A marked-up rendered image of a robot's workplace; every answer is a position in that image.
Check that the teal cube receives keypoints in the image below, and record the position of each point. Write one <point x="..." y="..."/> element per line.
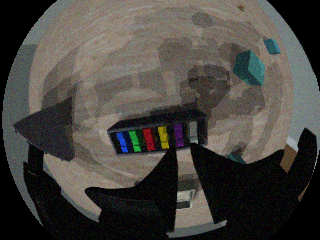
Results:
<point x="249" y="68"/>
<point x="272" y="46"/>
<point x="236" y="158"/>

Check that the yellow fuse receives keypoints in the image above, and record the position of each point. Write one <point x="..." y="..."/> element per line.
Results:
<point x="164" y="136"/>

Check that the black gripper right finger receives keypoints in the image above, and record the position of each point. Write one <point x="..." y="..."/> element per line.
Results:
<point x="224" y="181"/>

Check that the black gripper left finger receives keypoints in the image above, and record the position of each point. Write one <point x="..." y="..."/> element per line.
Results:
<point x="155" y="196"/>

